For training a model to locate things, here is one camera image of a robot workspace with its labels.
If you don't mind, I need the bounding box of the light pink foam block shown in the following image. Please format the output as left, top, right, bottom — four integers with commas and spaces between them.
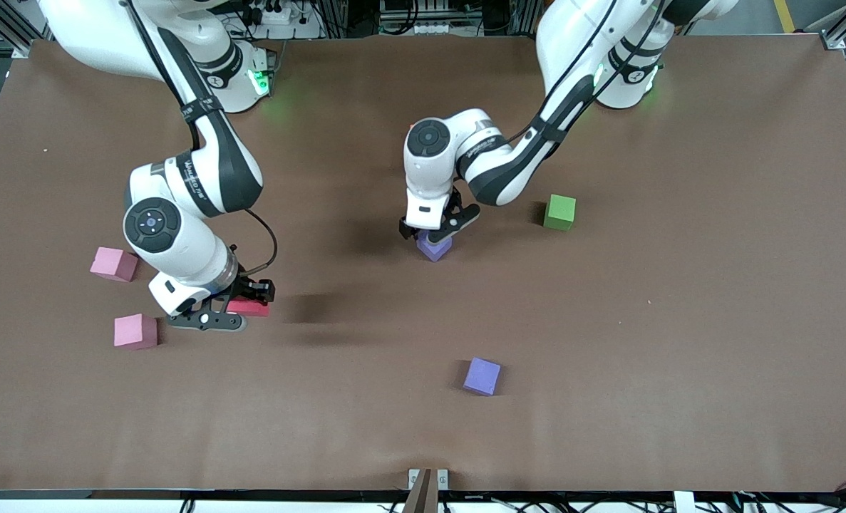
90, 247, 139, 283
114, 313, 158, 350

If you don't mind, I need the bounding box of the brown table cover mat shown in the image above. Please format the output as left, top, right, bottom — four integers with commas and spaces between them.
0, 34, 846, 494

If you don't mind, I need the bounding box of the purple foam block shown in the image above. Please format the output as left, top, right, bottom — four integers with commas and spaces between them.
463, 357, 502, 396
416, 234, 454, 263

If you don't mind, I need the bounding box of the green foam block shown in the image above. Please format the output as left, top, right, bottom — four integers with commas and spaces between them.
543, 194, 577, 232

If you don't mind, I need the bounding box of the metal clamp bracket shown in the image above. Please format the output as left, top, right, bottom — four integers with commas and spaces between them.
408, 468, 449, 491

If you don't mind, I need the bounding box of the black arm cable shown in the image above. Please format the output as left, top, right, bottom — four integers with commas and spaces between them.
122, 0, 279, 279
507, 0, 667, 143

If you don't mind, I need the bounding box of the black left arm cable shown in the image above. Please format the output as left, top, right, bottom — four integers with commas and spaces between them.
507, 0, 667, 143

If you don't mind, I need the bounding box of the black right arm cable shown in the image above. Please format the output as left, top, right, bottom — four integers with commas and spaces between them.
122, 0, 279, 279

